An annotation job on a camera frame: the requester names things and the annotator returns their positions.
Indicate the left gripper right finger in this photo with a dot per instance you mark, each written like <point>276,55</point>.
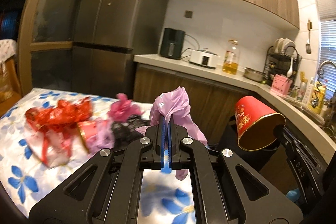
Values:
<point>225,188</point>

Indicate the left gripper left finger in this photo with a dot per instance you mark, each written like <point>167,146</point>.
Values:
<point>106,188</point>

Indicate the black plastic bag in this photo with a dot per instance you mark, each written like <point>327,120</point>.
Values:
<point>125,132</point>

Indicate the red pink paper cup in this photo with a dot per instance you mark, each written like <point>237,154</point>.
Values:
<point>96,134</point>

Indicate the lilac plastic bag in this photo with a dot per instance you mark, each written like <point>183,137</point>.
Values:
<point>175,104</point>

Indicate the red printed plastic bag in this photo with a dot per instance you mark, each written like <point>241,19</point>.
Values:
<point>50,131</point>

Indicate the pink plastic bag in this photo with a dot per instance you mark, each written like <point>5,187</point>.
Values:
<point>123,108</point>

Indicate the black trash bin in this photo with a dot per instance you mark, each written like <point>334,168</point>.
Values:
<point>229,139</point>

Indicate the blue gloved hand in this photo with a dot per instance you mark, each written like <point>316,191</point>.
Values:
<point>293,195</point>

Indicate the wooden lower cabinet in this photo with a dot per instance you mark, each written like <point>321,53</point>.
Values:
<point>213,102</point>

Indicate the steel sink basin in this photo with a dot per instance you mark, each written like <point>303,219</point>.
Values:
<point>325,120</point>

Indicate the yellow detergent bottle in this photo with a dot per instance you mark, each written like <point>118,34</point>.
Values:
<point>316,99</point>

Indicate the blue floral tablecloth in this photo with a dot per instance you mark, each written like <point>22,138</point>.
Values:
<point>164,199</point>

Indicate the pink utensil holder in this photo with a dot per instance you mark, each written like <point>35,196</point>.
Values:
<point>281,85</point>

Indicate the chrome sink faucet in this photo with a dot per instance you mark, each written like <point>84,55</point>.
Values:
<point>324,74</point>

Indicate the steel mixing bowl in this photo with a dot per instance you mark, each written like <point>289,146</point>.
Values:
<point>254,75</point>

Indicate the cooking oil bottle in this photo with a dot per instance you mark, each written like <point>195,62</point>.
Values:
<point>231,58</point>

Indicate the white electric cooker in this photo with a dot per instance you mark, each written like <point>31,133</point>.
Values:
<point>204,58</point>

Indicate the black dish rack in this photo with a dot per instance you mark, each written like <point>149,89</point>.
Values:
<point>279,58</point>

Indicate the hanging metal spatula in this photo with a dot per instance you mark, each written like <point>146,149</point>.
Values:
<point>307,45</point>

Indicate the black air fryer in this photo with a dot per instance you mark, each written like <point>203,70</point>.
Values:
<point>172,43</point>

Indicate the window blinds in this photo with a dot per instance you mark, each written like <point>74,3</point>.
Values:
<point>327,46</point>

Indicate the orange chair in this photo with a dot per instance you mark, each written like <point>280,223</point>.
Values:
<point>10,86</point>

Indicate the glass wooden door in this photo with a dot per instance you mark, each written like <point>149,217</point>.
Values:
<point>45,39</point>

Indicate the dark grey refrigerator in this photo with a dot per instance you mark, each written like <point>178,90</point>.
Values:
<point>108,35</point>

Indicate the dotted white cloth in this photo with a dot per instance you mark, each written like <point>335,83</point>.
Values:
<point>8,49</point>

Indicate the dark wall socket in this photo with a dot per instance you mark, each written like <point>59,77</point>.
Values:
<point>188,14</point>

